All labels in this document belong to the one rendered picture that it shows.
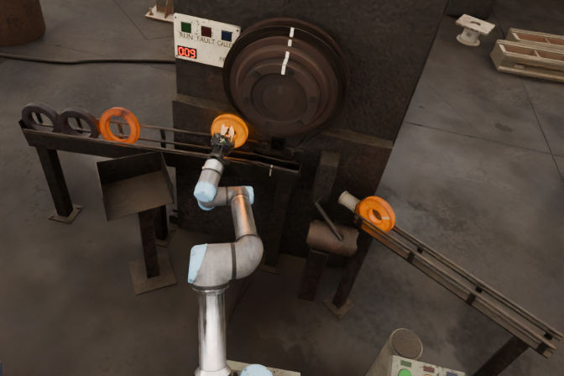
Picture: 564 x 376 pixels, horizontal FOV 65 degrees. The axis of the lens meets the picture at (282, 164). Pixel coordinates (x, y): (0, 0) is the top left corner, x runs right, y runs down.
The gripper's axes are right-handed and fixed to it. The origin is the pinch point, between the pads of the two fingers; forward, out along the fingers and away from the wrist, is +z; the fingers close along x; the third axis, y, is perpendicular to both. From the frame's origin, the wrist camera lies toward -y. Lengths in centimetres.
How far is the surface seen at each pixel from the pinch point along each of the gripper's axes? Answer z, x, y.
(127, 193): -32, 36, -16
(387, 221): -24, -70, -7
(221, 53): 16.5, 7.1, 24.7
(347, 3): 26, -37, 51
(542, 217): 58, -192, -107
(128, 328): -75, 29, -67
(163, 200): -31.8, 19.9, -15.5
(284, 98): -5.0, -22.6, 30.7
